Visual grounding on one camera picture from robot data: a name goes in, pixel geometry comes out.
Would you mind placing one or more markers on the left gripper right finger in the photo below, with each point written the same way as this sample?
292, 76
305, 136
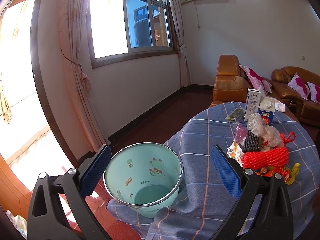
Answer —
262, 208

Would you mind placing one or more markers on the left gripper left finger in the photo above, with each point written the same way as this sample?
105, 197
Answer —
46, 217

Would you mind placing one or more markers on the yellow plastic bag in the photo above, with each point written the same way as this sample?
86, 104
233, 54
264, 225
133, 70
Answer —
291, 174

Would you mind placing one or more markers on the red mesh net roll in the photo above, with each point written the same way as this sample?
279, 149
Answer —
276, 157

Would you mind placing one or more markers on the clear plastic bag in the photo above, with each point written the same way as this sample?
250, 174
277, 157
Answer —
269, 135

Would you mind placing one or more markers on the pink cellophane wrapper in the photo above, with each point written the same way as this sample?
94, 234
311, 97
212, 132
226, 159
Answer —
240, 134

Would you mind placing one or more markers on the mint green trash bucket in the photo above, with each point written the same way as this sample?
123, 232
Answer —
145, 177

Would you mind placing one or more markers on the orange red snack wrapper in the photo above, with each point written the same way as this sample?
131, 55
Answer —
271, 171

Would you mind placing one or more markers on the blue plaid tablecloth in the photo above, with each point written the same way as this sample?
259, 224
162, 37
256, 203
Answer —
203, 203

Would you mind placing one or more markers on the white snack wrapper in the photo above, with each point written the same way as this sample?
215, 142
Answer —
234, 151

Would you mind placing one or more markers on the black mesh scrubber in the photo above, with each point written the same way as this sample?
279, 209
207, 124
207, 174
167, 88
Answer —
252, 143

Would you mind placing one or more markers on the red plastic bag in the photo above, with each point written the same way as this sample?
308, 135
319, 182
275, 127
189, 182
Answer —
289, 138

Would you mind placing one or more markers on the blue white juice carton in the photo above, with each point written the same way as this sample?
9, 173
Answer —
267, 110

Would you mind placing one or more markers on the white tall milk carton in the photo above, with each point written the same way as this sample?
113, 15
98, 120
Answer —
252, 103

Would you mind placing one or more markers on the brown leather sofa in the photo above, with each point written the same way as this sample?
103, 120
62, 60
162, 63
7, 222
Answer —
306, 111

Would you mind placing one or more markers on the pink white pillow on armchair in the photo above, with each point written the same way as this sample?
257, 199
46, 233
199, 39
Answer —
256, 80

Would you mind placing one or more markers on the orange leather armchair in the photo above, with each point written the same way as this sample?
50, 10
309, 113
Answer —
230, 83

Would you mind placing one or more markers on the pink white sofa pillow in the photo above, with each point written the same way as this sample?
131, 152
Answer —
299, 86

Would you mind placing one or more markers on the left pink curtain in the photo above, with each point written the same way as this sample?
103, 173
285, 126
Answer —
71, 25

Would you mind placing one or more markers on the pink curtain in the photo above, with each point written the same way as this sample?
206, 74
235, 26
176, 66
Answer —
71, 25
176, 12

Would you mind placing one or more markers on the right pink curtain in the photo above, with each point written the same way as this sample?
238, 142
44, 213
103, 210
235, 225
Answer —
176, 12

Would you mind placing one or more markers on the window with brown frame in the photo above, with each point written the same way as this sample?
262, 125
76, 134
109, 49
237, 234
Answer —
123, 30

